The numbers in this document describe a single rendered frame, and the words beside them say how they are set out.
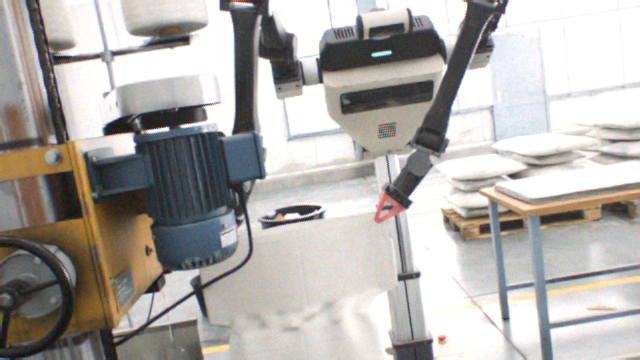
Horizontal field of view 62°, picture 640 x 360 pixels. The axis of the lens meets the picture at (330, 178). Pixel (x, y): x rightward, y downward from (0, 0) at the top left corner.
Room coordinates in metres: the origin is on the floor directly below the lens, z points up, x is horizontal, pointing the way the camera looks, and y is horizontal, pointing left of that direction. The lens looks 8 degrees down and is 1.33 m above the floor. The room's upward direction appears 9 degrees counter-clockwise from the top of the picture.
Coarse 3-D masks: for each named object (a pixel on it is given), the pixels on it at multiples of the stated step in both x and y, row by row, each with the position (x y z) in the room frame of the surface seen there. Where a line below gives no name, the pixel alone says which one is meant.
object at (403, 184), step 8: (400, 176) 1.31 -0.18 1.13; (408, 176) 1.30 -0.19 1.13; (392, 184) 1.32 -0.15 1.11; (400, 184) 1.30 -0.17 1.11; (408, 184) 1.30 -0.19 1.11; (416, 184) 1.30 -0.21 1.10; (392, 192) 1.27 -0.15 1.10; (400, 192) 1.28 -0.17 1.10; (408, 192) 1.30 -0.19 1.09; (408, 200) 1.27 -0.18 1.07
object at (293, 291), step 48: (240, 240) 1.25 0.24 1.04; (288, 240) 1.25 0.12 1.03; (336, 240) 1.29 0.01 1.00; (384, 240) 1.32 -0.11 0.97; (240, 288) 1.25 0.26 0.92; (288, 288) 1.25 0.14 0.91; (336, 288) 1.28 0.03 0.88; (384, 288) 1.32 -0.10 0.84; (240, 336) 1.24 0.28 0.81; (288, 336) 1.23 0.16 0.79; (336, 336) 1.23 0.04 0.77
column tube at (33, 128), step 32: (0, 0) 0.83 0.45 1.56; (0, 32) 0.83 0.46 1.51; (32, 32) 0.90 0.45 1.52; (0, 64) 0.83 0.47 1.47; (32, 64) 0.88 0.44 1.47; (0, 96) 0.83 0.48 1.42; (32, 96) 0.85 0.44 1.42; (0, 128) 0.83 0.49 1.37; (32, 128) 0.84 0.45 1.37; (0, 192) 0.83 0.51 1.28; (32, 192) 0.83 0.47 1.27; (64, 192) 0.89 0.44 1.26; (0, 224) 0.83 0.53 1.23; (32, 224) 0.83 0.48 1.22; (64, 352) 0.83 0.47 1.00; (96, 352) 0.87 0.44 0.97
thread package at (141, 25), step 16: (128, 0) 1.05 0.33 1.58; (144, 0) 1.03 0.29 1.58; (160, 0) 1.03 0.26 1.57; (176, 0) 1.04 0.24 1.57; (192, 0) 1.06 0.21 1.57; (128, 16) 1.05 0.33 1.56; (144, 16) 1.03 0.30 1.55; (160, 16) 1.03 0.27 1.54; (176, 16) 1.04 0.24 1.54; (192, 16) 1.06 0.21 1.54; (208, 16) 1.12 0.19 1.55; (128, 32) 1.08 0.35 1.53; (144, 32) 1.10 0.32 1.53; (160, 32) 1.10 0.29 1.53; (176, 32) 1.10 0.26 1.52
